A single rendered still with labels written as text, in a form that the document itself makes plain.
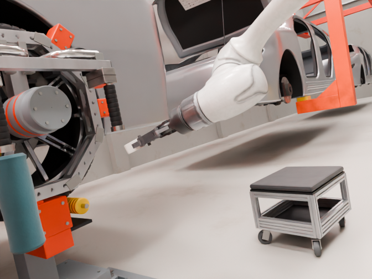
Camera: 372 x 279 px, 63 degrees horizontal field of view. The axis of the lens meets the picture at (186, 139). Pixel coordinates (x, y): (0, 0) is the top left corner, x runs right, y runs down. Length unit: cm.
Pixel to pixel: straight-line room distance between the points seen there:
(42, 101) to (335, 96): 364
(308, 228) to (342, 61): 287
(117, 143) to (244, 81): 502
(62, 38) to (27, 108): 38
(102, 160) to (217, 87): 494
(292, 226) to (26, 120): 123
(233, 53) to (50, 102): 53
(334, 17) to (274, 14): 347
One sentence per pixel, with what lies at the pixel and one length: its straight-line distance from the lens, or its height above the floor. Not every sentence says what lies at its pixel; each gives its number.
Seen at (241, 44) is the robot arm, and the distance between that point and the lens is 82.
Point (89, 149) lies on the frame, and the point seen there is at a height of 70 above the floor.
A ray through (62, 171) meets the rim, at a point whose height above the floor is 64.
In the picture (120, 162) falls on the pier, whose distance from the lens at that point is 564.
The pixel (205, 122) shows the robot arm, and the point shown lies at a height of 73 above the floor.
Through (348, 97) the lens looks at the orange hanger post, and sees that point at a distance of 413.
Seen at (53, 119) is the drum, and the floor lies 81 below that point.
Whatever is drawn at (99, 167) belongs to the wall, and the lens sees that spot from 553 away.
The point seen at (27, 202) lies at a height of 61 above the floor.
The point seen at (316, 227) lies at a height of 15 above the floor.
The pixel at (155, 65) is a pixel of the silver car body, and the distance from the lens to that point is 173.
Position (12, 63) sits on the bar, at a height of 96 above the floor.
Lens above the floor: 75
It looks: 4 degrees down
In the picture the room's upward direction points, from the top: 11 degrees counter-clockwise
